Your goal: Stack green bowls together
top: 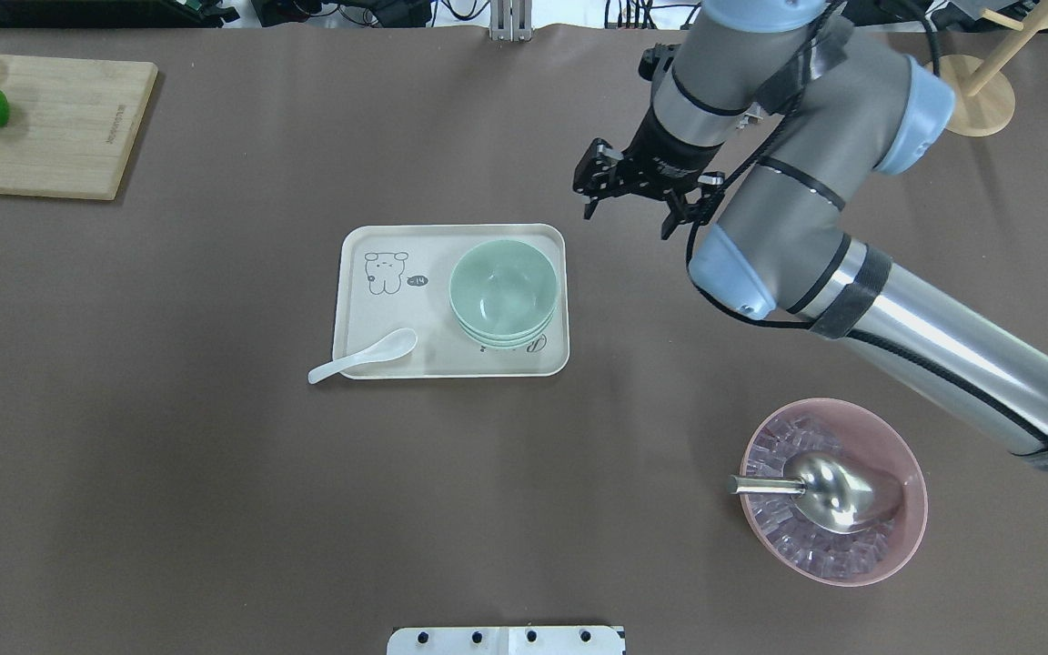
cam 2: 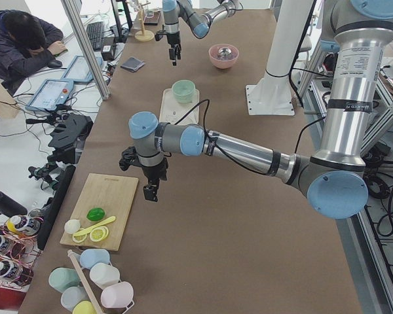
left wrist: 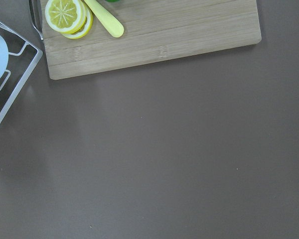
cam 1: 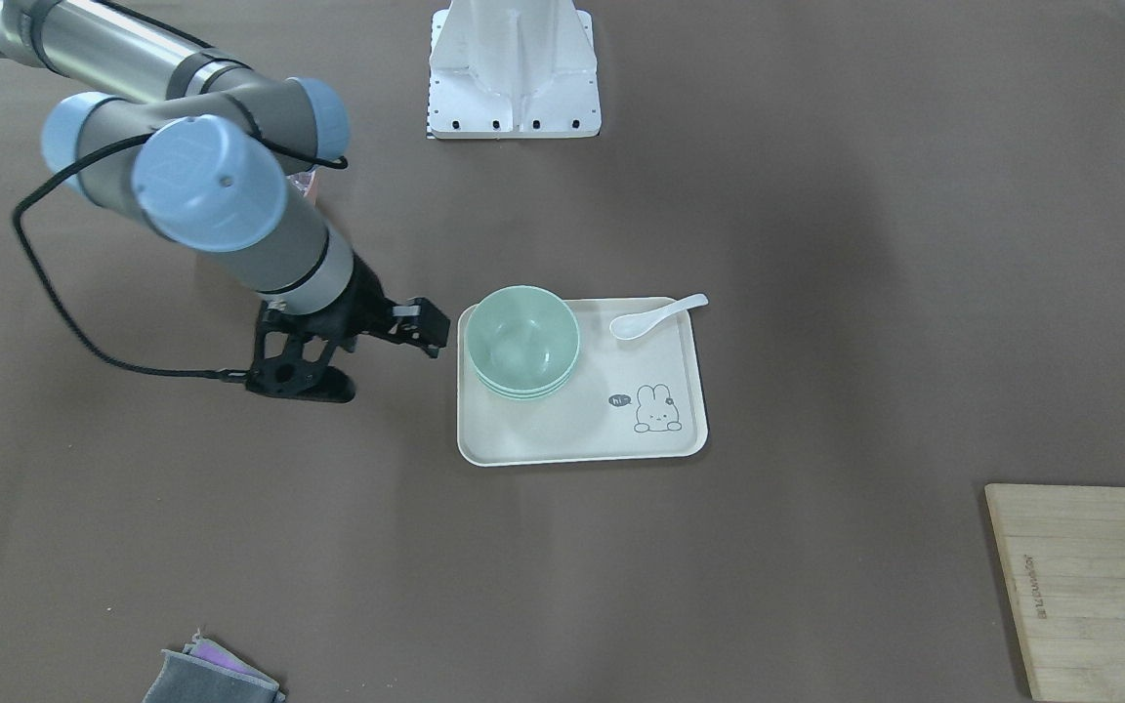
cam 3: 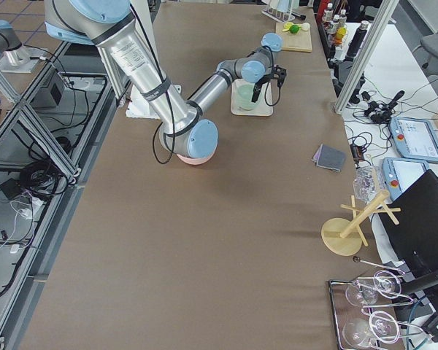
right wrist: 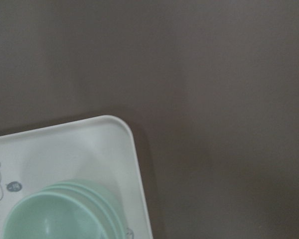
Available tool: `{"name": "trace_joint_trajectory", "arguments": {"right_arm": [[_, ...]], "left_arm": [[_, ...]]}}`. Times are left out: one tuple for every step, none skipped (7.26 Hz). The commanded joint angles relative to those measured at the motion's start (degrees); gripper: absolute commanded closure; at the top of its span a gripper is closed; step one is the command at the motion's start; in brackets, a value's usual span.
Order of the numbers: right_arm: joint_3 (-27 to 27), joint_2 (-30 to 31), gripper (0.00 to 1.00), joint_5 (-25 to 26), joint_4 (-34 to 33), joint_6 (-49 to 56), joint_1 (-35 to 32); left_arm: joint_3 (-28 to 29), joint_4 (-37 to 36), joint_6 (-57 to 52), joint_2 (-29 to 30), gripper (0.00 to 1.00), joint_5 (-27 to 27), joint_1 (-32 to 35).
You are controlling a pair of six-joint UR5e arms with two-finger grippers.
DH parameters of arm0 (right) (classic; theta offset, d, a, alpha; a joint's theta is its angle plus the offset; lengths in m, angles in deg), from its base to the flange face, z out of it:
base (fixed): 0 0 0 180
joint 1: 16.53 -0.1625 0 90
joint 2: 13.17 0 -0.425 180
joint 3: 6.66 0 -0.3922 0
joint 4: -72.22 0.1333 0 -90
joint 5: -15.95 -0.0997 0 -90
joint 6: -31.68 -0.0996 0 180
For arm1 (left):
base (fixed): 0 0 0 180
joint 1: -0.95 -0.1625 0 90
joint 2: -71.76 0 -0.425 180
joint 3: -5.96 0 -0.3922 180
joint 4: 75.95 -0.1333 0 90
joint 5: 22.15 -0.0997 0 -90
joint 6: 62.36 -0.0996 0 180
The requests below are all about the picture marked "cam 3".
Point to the wine glass on rack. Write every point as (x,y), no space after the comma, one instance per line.
(365,291)

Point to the blue teach pendant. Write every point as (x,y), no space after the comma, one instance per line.
(414,138)
(400,173)

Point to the chrome wine glass rack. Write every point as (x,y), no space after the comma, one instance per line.
(340,318)

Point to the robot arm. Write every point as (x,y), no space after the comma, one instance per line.
(117,31)

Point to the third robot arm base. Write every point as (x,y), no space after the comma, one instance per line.
(14,57)

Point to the clear glass mug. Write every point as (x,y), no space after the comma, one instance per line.
(368,182)

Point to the yellow drink bottle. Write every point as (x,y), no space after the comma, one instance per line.
(340,35)

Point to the cream serving tray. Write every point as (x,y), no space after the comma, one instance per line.
(263,105)

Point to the pink bowl with ice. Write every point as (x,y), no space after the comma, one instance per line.
(195,161)

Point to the white toy garlic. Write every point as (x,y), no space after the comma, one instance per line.
(306,26)

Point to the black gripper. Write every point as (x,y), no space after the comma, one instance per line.
(261,80)

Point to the aluminium frame post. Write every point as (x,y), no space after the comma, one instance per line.
(372,38)

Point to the grey control box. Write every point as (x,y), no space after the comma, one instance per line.
(50,93)

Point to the wooden mug tree stand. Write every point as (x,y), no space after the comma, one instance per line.
(345,237)

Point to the black thermos bottle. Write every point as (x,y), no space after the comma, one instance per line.
(357,40)

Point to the green toy lime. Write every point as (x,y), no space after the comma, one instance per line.
(294,29)

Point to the white drink bottle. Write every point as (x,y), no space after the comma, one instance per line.
(327,14)

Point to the yellow lemon slice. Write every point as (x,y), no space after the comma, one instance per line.
(287,26)

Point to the bamboo cutting board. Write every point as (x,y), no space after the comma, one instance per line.
(300,42)

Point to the grey folded cloth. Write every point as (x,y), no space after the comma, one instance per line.
(329,158)

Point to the white wire cup rack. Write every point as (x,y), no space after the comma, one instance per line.
(282,10)

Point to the green bowl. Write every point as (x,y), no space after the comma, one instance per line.
(244,94)

